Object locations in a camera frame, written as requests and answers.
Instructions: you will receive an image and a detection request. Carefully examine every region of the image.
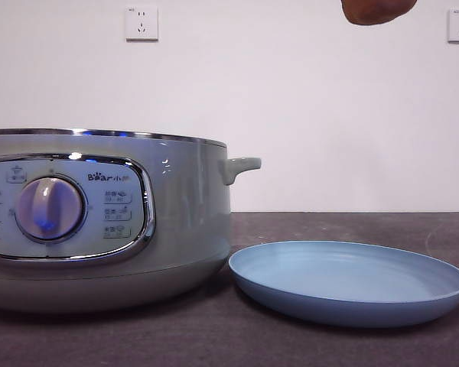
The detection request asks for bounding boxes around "brown potato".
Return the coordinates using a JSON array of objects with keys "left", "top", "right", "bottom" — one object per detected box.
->
[{"left": 340, "top": 0, "right": 418, "bottom": 27}]

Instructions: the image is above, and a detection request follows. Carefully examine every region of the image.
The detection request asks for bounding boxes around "grey-green electric steamer pot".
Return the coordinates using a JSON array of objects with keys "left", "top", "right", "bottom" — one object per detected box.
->
[{"left": 0, "top": 128, "right": 263, "bottom": 315}]

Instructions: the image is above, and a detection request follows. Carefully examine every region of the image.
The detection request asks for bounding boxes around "light blue round plate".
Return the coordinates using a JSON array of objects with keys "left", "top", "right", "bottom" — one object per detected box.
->
[{"left": 228, "top": 239, "right": 459, "bottom": 330}]

